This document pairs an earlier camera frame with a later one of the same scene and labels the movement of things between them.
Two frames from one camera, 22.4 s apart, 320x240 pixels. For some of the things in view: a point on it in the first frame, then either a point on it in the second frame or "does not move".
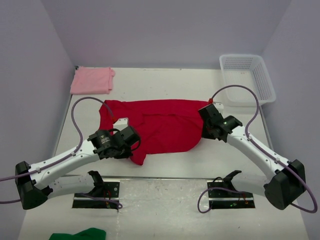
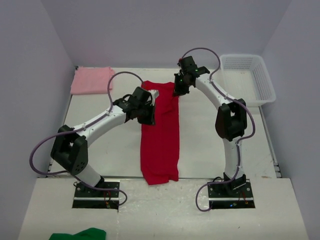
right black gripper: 206,135 → 178,91
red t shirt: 165,126 → 160,150
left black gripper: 126,154 → 150,119
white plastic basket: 248,70 does not move
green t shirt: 89,234 does not move
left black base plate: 108,189 does not move
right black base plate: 222,195 does not move
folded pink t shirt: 92,80 does not move
